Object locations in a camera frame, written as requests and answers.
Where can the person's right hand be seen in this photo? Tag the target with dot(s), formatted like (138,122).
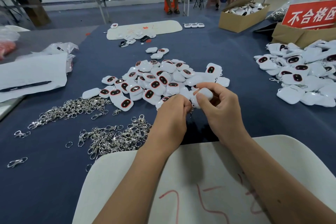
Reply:
(225,116)

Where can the person's left hand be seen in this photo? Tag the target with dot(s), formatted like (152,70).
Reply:
(170,125)

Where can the white plastic tag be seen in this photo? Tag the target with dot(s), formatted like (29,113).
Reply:
(204,93)

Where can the person's right forearm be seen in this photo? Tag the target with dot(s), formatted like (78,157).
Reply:
(281,182)

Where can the person's left forearm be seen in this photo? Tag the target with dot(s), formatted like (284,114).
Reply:
(131,189)

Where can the white foam board red marks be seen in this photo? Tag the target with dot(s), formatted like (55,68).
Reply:
(199,176)

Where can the small white plastic part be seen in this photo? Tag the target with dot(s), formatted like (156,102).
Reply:
(194,25)
(187,25)
(201,25)

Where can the open cardboard box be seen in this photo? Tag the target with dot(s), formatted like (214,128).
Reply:
(238,22)

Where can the long white foam board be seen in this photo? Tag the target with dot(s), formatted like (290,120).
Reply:
(167,26)

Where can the flat brown cardboard box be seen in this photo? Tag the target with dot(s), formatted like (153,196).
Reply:
(291,36)

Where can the red plastic stool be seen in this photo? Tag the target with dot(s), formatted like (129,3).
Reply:
(175,1)

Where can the red sign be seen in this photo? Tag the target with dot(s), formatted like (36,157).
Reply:
(309,15)

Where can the white paper sheet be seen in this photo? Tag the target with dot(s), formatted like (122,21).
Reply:
(31,70)

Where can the black pen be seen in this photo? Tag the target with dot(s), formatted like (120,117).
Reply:
(25,86)

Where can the orange bag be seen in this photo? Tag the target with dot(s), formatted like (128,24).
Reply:
(6,49)

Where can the white plastic bag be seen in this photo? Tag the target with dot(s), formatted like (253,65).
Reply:
(11,32)

